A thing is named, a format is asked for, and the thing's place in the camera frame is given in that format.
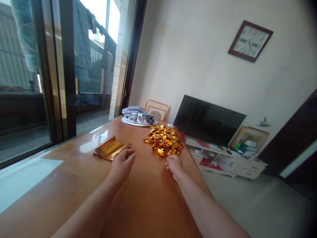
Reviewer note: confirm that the person's left hand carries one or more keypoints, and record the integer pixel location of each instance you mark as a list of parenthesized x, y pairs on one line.
[(121, 162)]

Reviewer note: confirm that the person's right hand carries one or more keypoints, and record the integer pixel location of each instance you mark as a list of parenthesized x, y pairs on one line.
[(175, 164)]

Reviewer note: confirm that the person's left fingers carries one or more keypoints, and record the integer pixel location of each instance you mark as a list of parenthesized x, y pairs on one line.
[(129, 154)]

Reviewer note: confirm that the person's right fingers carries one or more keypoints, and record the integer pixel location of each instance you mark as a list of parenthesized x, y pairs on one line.
[(170, 162)]

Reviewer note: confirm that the stack of gold foil sheets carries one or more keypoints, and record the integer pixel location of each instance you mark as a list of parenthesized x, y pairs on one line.
[(111, 148)]

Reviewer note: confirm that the pile of folded gold ingots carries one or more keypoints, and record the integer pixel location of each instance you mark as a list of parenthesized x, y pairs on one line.
[(164, 140)]

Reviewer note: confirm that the crumpled grey white cloth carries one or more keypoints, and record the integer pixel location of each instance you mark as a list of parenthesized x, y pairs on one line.
[(138, 117)]

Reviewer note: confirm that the black flat television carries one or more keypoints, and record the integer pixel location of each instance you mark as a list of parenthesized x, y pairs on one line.
[(208, 121)]

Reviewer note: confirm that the white television cabinet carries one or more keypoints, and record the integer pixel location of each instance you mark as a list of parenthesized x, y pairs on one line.
[(227, 161)]

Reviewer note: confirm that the framed picture with gold border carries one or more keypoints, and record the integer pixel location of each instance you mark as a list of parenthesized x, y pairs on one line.
[(251, 137)]

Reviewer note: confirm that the sliding glass door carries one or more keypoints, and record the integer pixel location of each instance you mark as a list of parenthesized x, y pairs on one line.
[(49, 74)]

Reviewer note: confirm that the hanging dark laundry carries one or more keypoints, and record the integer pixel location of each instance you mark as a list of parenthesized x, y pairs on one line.
[(84, 42)]

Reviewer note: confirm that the dark wooden door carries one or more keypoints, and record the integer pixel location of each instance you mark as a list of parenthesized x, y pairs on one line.
[(292, 141)]

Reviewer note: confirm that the wooden picture frame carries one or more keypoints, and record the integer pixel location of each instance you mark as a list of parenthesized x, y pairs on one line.
[(157, 110)]

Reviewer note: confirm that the square brown wall clock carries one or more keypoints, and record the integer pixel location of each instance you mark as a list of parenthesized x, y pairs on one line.
[(250, 41)]

